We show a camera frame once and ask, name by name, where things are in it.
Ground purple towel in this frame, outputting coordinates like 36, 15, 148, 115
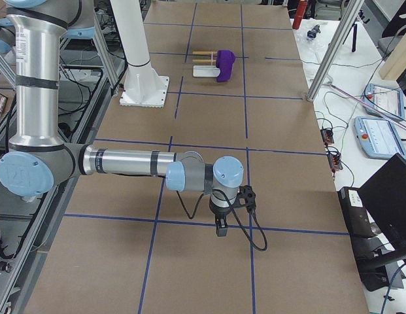
216, 50, 236, 82

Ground red terminal block near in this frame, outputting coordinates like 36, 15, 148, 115
326, 146, 343, 173

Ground red terminal block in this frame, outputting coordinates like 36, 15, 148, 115
320, 128, 334, 146
326, 146, 343, 173

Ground black box with label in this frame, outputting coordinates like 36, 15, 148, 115
338, 186, 376, 239

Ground red terminal block far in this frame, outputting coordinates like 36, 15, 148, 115
320, 128, 334, 146

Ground black monitor with stand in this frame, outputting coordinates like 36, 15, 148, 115
352, 153, 406, 291

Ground reacher grabber stick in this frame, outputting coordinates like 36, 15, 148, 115
324, 83, 406, 131

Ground lower blue teach pendant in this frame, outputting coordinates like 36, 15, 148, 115
354, 116, 406, 160

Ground blue teach pendant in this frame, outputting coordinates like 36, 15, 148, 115
354, 116, 406, 160
363, 83, 405, 118

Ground upper blue teach pendant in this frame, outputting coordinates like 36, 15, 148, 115
363, 83, 405, 118

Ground folded dark blue umbrella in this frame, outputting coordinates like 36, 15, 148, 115
307, 24, 321, 40

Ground clear plastic wrap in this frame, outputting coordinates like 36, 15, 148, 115
294, 20, 328, 50

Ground red cylinder bottle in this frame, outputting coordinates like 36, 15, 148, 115
292, 0, 309, 29

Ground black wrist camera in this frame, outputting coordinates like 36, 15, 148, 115
235, 185, 256, 213

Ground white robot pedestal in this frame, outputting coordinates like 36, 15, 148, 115
111, 0, 169, 108

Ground aluminium frame post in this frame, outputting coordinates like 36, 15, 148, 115
307, 0, 364, 102

